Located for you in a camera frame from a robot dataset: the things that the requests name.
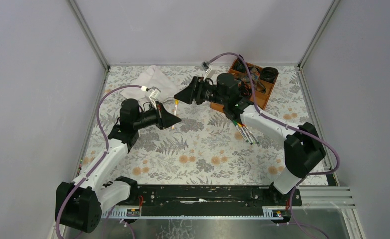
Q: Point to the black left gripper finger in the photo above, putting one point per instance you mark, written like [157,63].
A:
[167,125]
[164,115]

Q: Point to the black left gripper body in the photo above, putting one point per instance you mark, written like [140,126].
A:
[161,116]

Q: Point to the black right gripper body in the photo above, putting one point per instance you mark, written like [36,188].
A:
[195,93]

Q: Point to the white marker grey tip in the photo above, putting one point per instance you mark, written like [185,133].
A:
[174,121]

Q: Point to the white marker green end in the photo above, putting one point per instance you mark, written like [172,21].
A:
[240,132]

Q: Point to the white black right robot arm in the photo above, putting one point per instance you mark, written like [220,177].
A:
[303,149]

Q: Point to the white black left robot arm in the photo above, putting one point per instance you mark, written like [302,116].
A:
[81,203]

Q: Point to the white crumpled cloth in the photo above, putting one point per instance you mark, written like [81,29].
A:
[152,77]

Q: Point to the dark folded fabric back left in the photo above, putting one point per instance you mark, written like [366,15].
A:
[238,65]

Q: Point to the patterned fabric strip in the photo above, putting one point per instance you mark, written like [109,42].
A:
[255,75]

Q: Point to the wooden compartment tray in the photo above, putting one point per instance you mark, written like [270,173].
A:
[261,98]

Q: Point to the dark rolled fabric back right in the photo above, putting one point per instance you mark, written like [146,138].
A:
[269,74]

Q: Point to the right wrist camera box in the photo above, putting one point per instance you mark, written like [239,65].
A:
[208,71]

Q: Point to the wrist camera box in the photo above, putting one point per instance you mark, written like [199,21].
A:
[152,95]
[208,71]

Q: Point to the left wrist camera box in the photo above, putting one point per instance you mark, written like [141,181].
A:
[152,95]

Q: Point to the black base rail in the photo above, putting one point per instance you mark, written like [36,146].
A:
[207,202]

